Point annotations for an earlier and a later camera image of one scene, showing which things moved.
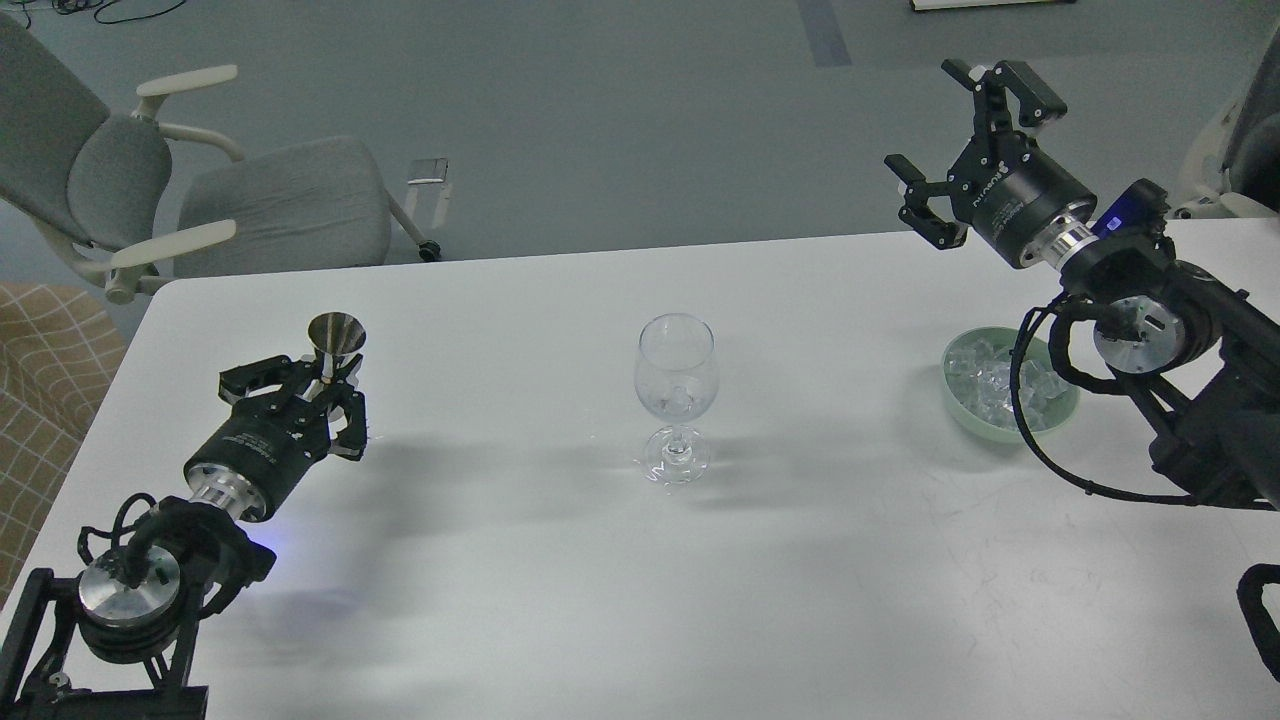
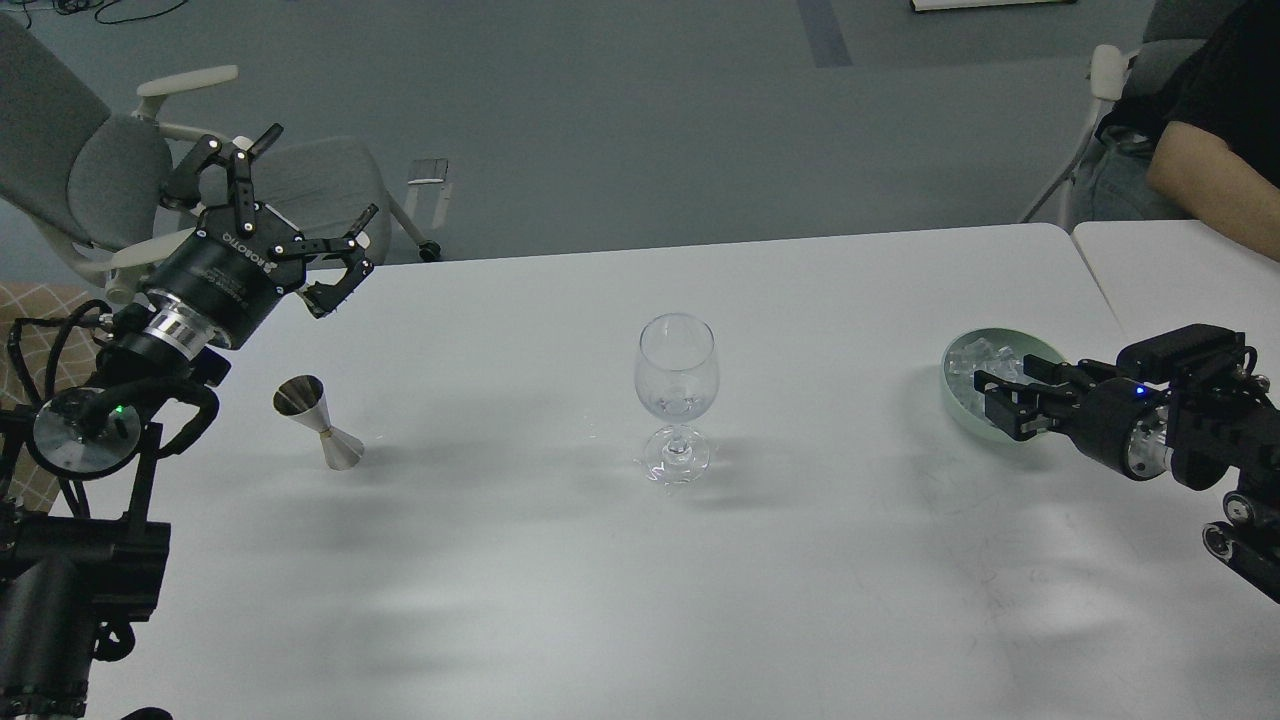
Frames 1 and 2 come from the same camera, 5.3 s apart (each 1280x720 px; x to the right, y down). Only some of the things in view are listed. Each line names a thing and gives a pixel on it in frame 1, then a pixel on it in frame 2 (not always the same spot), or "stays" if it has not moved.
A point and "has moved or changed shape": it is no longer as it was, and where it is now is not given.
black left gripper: (269, 446) -> (233, 270)
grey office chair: (132, 201) stays
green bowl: (977, 378) stays
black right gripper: (1029, 205) -> (1123, 421)
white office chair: (1236, 174) -> (1175, 30)
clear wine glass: (675, 381) stays
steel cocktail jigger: (334, 333) has moved or changed shape
